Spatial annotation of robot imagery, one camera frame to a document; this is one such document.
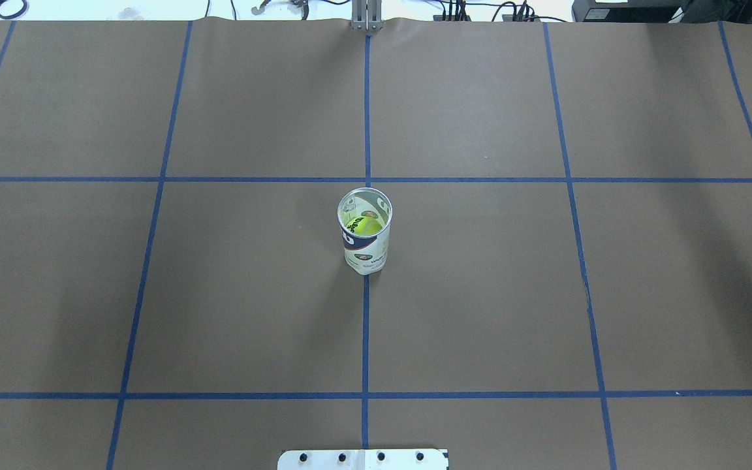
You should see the yellow tennis ball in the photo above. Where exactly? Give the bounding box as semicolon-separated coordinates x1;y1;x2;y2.
345;216;383;237

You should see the clear tennis ball can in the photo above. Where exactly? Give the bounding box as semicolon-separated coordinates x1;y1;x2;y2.
336;187;393;275

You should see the black box with label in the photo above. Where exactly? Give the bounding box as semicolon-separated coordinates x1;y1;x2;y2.
572;1;682;24

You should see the aluminium frame post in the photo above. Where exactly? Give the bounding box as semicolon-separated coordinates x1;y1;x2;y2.
350;0;384;32

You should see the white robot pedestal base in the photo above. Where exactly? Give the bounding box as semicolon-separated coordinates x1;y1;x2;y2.
277;448;450;469

